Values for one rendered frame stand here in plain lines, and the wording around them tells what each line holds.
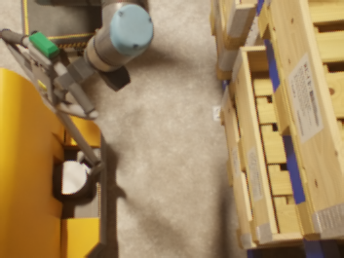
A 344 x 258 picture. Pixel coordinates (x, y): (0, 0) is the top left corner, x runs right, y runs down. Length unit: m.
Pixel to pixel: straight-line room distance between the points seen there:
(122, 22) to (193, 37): 2.09
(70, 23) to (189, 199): 1.35
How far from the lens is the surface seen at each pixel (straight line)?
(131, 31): 0.76
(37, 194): 1.79
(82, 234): 2.03
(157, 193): 2.37
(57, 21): 2.59
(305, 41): 1.06
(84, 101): 1.13
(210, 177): 2.41
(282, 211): 1.65
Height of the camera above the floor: 2.33
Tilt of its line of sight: 70 degrees down
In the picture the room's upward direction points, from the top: 2 degrees clockwise
